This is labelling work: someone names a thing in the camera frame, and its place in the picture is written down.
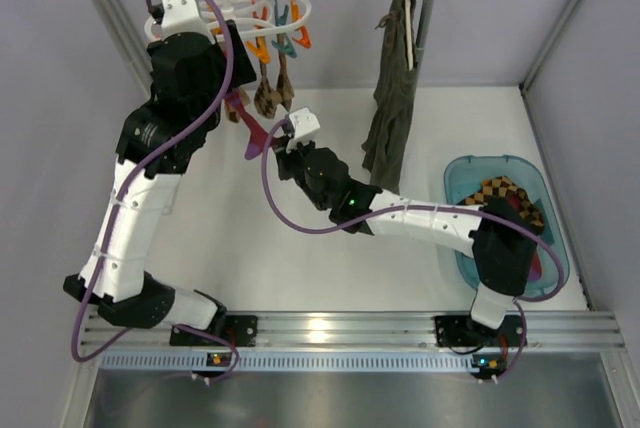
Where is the red purple striped sock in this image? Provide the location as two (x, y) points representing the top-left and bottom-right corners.
(236, 108), (267, 160)

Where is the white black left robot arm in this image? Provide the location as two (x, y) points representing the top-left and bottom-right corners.
(63, 22), (256, 333)

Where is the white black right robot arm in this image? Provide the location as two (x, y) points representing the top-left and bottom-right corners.
(273, 138), (537, 336)

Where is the white clip sock hanger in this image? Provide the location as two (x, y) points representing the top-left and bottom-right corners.
(144, 0), (312, 64)

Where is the white garment hanger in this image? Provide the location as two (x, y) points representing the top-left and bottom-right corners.
(404, 0), (415, 71)

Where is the orange brown argyle sock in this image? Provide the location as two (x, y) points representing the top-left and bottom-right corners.
(224, 87), (250, 123)

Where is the olive green hanging garment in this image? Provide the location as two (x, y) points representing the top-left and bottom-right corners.
(361, 0), (417, 193)

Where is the brown beige checked sock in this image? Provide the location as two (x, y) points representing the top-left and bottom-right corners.
(276, 52), (295, 111)
(253, 61), (278, 119)

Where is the teal plastic basket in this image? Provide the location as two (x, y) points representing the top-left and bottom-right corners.
(443, 155), (570, 298)

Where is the yellow brown checked sock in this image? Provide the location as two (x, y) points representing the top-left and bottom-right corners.
(459, 175), (546, 235)

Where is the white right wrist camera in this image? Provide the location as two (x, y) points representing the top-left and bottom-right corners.
(285, 107), (320, 153)

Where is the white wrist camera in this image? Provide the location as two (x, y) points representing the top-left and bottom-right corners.
(285, 107), (320, 153)
(160, 0), (213, 41)

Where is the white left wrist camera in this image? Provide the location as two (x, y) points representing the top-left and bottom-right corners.
(160, 0), (213, 41)

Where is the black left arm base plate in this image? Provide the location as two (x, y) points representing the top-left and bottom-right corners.
(169, 314), (258, 348)

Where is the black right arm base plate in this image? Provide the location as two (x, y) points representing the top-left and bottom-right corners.
(434, 315), (525, 350)

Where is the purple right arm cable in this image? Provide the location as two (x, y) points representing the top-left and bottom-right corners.
(261, 117), (571, 364)

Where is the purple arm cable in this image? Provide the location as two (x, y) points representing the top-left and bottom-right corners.
(71, 0), (241, 379)
(261, 117), (571, 364)

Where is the white slotted cable duct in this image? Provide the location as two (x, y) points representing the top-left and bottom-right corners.
(100, 350), (501, 373)

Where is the aluminium mounting rail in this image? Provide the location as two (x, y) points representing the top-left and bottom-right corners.
(79, 310), (626, 349)

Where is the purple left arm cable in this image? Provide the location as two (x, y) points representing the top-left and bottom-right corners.
(71, 0), (241, 379)

